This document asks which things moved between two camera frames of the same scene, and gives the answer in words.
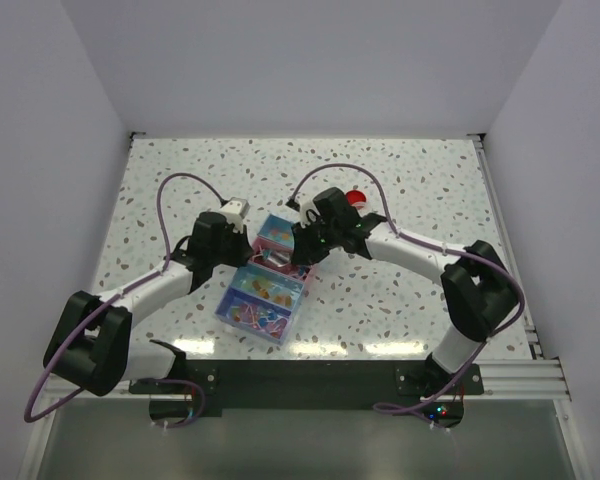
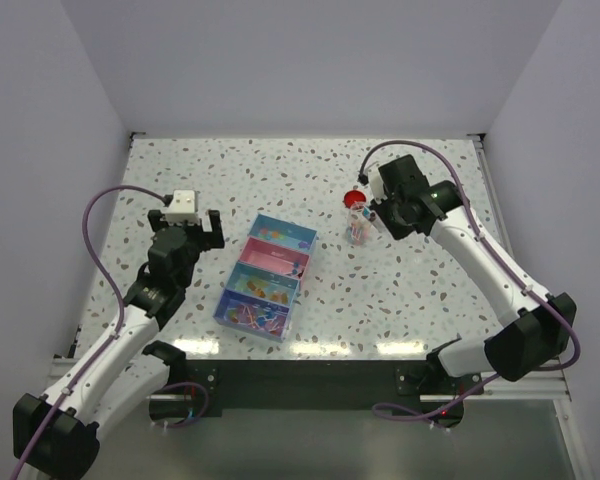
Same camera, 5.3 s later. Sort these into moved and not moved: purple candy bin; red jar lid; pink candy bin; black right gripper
Moved: black right gripper
Not moved: red jar lid; purple candy bin; pink candy bin
